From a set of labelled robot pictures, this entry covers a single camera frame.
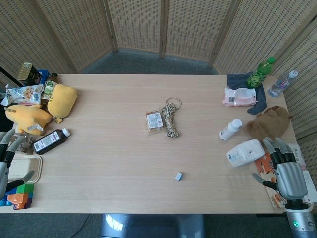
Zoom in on blue box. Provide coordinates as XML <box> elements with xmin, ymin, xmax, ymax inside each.
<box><xmin>37</xmin><ymin>69</ymin><xmax>51</xmax><ymax>82</ymax></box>

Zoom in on brown packaged snack white label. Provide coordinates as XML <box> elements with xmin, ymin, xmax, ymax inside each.
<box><xmin>145</xmin><ymin>112</ymin><xmax>165</xmax><ymax>131</ymax></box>

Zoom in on white tissue pack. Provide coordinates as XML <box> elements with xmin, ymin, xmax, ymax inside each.
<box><xmin>226</xmin><ymin>138</ymin><xmax>266</xmax><ymax>168</ymax></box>

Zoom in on tea bottle green label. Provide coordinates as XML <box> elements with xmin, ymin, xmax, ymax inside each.
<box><xmin>40</xmin><ymin>72</ymin><xmax>59</xmax><ymax>111</ymax></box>

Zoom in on coiled beige rope bundle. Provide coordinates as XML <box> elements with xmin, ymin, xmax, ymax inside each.
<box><xmin>161</xmin><ymin>97</ymin><xmax>183</xmax><ymax>139</ymax></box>

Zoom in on beige takeaway container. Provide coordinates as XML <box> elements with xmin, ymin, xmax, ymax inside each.
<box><xmin>8</xmin><ymin>153</ymin><xmax>43</xmax><ymax>184</ymax></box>

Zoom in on black floor cable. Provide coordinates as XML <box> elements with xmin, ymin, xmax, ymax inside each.
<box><xmin>73</xmin><ymin>213</ymin><xmax>91</xmax><ymax>238</ymax></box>

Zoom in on brown plush toy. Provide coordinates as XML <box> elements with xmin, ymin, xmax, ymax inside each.
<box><xmin>247</xmin><ymin>105</ymin><xmax>294</xmax><ymax>145</ymax></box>

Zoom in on grey cloth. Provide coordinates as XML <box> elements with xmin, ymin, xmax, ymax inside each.
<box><xmin>227</xmin><ymin>70</ymin><xmax>268</xmax><ymax>116</ymax></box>

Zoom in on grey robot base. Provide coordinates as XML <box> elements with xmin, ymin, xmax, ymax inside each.
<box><xmin>98</xmin><ymin>213</ymin><xmax>206</xmax><ymax>238</ymax></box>

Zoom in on clear plastic package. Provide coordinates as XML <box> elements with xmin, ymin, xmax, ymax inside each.
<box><xmin>14</xmin><ymin>133</ymin><xmax>35</xmax><ymax>155</ymax></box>

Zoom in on orange snack box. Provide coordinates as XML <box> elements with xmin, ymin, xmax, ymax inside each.
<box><xmin>254</xmin><ymin>151</ymin><xmax>286</xmax><ymax>208</ymax></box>

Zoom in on small white plastic bottle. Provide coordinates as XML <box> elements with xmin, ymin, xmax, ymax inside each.
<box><xmin>219</xmin><ymin>119</ymin><xmax>243</xmax><ymax>141</ymax></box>

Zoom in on yellow plush duck toy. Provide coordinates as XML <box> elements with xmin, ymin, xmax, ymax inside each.
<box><xmin>4</xmin><ymin>104</ymin><xmax>53</xmax><ymax>136</ymax></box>

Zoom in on pink plastic wrapped pack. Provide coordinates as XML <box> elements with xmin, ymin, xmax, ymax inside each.
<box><xmin>288</xmin><ymin>142</ymin><xmax>307</xmax><ymax>170</ymax></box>

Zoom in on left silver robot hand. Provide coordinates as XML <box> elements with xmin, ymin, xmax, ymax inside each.
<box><xmin>0</xmin><ymin>128</ymin><xmax>35</xmax><ymax>200</ymax></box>

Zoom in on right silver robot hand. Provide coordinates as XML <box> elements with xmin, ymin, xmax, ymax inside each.
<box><xmin>252</xmin><ymin>137</ymin><xmax>308</xmax><ymax>202</ymax></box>

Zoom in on pink wet wipes pack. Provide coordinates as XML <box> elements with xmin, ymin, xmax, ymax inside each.
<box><xmin>221</xmin><ymin>87</ymin><xmax>258</xmax><ymax>108</ymax></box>

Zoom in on dark brown medicine bottle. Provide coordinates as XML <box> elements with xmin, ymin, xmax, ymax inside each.
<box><xmin>32</xmin><ymin>128</ymin><xmax>71</xmax><ymax>156</ymax></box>

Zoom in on colourful building blocks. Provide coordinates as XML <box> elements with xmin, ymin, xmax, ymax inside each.
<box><xmin>0</xmin><ymin>183</ymin><xmax>35</xmax><ymax>210</ymax></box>

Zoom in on white blue snack bag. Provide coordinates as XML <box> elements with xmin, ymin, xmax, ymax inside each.
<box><xmin>5</xmin><ymin>84</ymin><xmax>44</xmax><ymax>105</ymax></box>

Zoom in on green soda bottle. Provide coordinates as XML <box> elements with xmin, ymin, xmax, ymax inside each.
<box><xmin>245</xmin><ymin>56</ymin><xmax>277</xmax><ymax>89</ymax></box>

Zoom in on woven wooden folding screen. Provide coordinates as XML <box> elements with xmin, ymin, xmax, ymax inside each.
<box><xmin>0</xmin><ymin>0</ymin><xmax>317</xmax><ymax>177</ymax></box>

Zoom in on clear water bottle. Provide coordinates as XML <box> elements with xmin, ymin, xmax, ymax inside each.
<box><xmin>267</xmin><ymin>70</ymin><xmax>299</xmax><ymax>98</ymax></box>

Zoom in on yellow plush pillow toy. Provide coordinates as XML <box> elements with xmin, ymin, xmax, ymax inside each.
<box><xmin>47</xmin><ymin>84</ymin><xmax>78</xmax><ymax>124</ymax></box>

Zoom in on white cardboard box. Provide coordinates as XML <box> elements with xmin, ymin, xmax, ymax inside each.
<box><xmin>301</xmin><ymin>170</ymin><xmax>317</xmax><ymax>204</ymax></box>

